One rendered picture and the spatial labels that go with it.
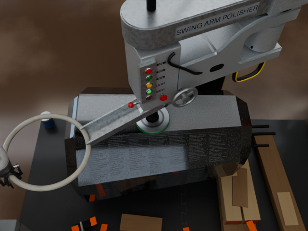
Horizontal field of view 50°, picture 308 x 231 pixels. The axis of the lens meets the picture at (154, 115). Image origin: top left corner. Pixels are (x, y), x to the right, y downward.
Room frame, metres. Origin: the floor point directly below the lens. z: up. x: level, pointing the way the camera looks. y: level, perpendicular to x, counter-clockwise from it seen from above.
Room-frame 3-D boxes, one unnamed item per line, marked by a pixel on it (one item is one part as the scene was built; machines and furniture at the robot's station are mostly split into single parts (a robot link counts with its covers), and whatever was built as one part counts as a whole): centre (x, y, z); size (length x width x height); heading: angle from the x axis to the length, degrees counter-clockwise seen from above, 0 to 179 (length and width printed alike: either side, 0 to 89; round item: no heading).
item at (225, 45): (1.23, -0.35, 1.28); 0.74 x 0.23 x 0.49; 114
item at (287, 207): (0.73, -1.01, 0.10); 0.25 x 0.10 x 0.01; 3
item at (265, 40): (1.35, -0.59, 1.32); 0.19 x 0.19 x 0.20
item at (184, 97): (1.02, -0.15, 1.18); 0.15 x 0.10 x 0.15; 114
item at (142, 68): (0.95, 0.03, 1.35); 0.08 x 0.03 x 0.28; 114
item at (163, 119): (1.08, 0.01, 0.82); 0.21 x 0.21 x 0.01
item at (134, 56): (1.12, -0.06, 1.30); 0.36 x 0.22 x 0.45; 114
